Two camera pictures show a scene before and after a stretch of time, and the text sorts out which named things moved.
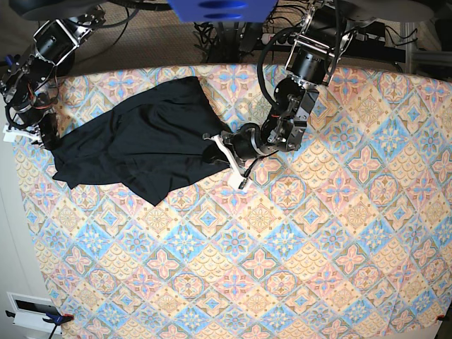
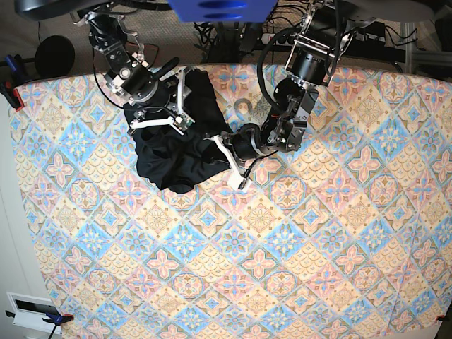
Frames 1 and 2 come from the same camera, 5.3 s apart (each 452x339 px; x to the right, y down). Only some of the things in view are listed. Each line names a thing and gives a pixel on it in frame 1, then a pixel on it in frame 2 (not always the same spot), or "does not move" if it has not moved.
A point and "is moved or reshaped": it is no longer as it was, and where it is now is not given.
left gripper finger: [238, 180] does not move
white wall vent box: [30, 311] does not move
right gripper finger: [10, 135] to [184, 121]
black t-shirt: [152, 143] is moved or reshaped
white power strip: [267, 37] does not move
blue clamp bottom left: [56, 319] does not move
